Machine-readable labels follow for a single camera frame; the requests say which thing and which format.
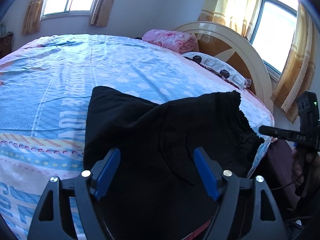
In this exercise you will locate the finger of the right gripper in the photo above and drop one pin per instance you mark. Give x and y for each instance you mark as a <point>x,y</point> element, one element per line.
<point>279,133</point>

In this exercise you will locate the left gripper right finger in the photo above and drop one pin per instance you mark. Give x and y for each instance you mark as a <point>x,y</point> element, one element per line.
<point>246,208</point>

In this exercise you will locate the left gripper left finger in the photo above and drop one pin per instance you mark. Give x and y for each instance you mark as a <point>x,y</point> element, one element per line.
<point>53,217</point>

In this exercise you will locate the black pants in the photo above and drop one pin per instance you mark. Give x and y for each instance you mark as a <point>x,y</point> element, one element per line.
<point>157,192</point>

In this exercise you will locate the person right hand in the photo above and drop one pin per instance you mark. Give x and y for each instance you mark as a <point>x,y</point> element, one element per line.
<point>297,169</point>

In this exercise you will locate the red plaid mattress sheet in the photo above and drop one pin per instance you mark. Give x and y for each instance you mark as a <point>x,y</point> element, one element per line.
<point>199,231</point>

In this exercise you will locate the white patterned pillow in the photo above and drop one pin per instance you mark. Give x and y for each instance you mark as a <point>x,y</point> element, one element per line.
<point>220,68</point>

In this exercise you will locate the window by headboard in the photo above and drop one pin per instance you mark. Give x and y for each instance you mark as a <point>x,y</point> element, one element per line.
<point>273,33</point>

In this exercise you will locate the cream wooden headboard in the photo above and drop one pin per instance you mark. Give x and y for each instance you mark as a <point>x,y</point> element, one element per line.
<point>227,45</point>

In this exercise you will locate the pink floral folded quilt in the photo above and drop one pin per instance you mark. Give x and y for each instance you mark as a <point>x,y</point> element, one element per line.
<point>176,41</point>

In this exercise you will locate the yellow curtain by headboard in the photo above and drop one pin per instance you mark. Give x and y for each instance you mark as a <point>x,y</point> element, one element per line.
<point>238,15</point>

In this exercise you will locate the brown wooden desk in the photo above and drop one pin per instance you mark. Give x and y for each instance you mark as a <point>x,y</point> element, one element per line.
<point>6,41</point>

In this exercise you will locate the left peach curtain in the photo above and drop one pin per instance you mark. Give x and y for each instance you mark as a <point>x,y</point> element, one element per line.
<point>32,19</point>

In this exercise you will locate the peach curtain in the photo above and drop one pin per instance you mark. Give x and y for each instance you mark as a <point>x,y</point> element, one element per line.
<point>101,10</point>
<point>32,19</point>

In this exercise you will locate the right peach curtain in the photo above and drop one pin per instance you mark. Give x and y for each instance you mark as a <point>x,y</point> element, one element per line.
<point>101,10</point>

